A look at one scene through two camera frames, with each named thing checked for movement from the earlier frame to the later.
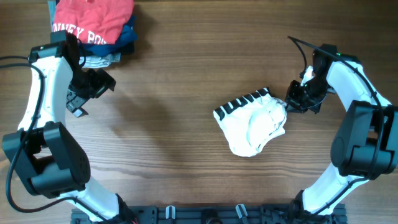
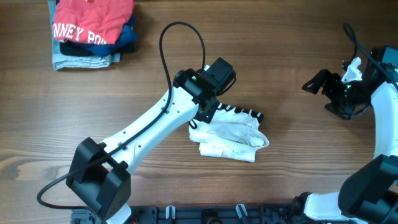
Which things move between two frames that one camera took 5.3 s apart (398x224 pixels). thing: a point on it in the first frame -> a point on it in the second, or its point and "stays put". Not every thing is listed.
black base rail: x=222 y=214 stays put
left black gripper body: x=82 y=98 -> x=210 y=111
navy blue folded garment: x=124 y=43 stays put
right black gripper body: x=296 y=98 -> x=330 y=86
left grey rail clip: x=170 y=212 stays put
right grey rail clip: x=241 y=211 stays put
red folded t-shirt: x=94 y=22 stays put
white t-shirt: x=249 y=122 -> x=232 y=133
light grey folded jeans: x=87 y=60 stays put
